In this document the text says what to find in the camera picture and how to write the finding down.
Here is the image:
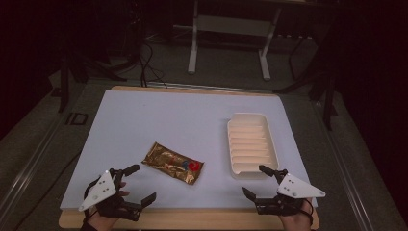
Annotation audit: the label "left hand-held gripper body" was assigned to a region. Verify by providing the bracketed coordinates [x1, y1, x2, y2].
[78, 167, 142, 222]

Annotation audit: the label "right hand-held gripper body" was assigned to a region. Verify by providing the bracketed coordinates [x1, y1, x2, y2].
[255, 169, 327, 217]

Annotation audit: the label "white ribbed plastic tray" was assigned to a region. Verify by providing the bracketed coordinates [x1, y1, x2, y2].
[226, 112, 280, 180]

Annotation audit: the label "gold foil snack packet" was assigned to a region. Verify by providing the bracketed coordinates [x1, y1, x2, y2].
[140, 141, 205, 186]

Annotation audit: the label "person's right hand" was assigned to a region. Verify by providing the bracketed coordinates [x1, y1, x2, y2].
[278, 200, 315, 231]

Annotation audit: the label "person's left hand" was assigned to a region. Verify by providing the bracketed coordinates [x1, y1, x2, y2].
[84, 181, 130, 231]

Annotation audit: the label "wooden table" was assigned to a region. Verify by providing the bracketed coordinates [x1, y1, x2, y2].
[58, 85, 321, 231]

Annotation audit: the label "pale blue table mat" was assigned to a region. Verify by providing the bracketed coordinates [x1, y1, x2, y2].
[59, 90, 319, 212]

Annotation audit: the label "black floor plate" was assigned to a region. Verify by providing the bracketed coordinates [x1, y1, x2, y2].
[64, 112, 89, 126]

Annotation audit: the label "black metal stand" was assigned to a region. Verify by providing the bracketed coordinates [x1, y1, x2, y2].
[273, 18, 340, 132]
[56, 38, 129, 114]

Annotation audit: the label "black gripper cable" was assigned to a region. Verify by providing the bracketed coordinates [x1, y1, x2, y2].
[301, 197, 315, 226]
[82, 178, 101, 224]

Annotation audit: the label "thin black floor cable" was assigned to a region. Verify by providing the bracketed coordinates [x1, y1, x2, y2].
[12, 150, 83, 231]

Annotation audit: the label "grey metal floor rail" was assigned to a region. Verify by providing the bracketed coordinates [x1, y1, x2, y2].
[311, 99, 377, 231]
[0, 107, 83, 220]

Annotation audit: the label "black floor cables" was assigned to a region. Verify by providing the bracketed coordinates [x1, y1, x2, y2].
[138, 40, 168, 89]

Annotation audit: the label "white metal table frame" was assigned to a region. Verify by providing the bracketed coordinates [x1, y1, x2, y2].
[187, 0, 284, 82]

